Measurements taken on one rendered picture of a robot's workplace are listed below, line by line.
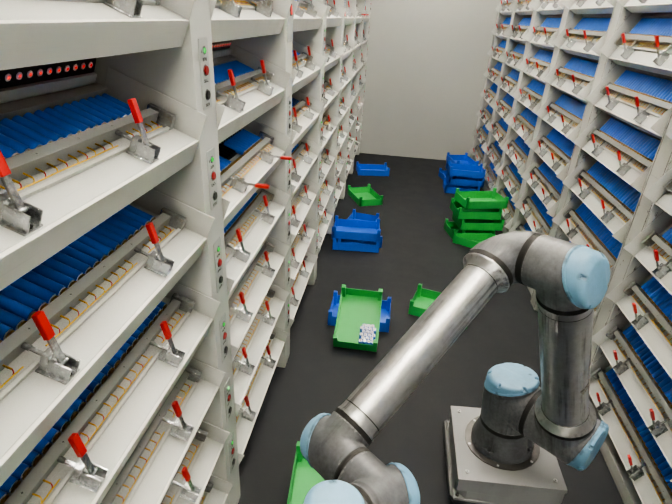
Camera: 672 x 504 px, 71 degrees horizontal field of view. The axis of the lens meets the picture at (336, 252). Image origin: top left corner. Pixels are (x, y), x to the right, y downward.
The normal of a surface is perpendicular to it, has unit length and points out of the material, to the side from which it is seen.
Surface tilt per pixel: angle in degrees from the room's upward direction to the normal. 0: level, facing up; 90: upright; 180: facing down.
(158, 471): 22
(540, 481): 5
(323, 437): 28
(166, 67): 90
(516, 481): 5
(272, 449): 0
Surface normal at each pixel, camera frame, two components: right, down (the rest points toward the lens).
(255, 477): 0.05, -0.89
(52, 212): 0.42, -0.78
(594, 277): 0.59, 0.21
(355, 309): 0.00, -0.65
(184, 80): -0.14, 0.44
